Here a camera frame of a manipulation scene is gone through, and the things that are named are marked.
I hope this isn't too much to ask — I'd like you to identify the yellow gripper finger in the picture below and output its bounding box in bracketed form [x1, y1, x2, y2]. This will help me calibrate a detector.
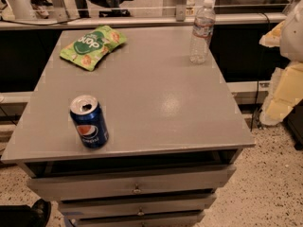
[259, 21, 285, 47]
[259, 61, 303, 126]

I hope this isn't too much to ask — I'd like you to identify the blue pepsi can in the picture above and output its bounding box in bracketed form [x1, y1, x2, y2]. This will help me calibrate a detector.
[70, 95, 109, 148]

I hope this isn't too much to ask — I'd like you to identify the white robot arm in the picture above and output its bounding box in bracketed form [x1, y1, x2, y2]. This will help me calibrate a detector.
[259, 0, 303, 126]

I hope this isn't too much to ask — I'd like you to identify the green rice chip bag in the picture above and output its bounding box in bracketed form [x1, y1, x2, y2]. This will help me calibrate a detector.
[60, 26, 127, 71]

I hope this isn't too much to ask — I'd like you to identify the clear plastic water bottle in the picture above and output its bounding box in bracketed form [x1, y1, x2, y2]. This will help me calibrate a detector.
[189, 0, 216, 64]

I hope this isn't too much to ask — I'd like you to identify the grey drawer cabinet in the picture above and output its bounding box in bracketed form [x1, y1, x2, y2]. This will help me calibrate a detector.
[0, 26, 257, 227]

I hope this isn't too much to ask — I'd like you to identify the bottom grey drawer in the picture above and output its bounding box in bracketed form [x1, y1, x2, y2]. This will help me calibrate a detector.
[74, 211, 205, 227]

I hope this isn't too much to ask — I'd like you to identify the grey drawer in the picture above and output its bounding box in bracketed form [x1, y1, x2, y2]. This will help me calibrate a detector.
[59, 192, 216, 218]
[74, 211, 205, 227]
[27, 165, 236, 201]

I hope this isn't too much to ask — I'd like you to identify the top grey drawer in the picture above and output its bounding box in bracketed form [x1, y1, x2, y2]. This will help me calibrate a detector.
[27, 165, 236, 201]

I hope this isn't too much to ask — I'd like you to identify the middle grey drawer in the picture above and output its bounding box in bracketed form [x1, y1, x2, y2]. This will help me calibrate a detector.
[59, 192, 216, 218]

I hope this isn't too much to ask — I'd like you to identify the black shoe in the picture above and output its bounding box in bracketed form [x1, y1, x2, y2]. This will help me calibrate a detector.
[29, 199, 51, 227]

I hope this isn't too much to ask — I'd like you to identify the black cable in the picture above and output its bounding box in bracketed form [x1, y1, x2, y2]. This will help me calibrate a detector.
[250, 12, 271, 132]

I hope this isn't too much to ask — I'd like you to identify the grey side shelf bracket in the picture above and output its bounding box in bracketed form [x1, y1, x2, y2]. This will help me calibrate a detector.
[227, 80, 270, 105]

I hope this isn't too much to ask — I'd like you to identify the grey metal rail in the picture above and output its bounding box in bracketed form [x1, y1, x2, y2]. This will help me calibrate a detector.
[0, 12, 286, 31]

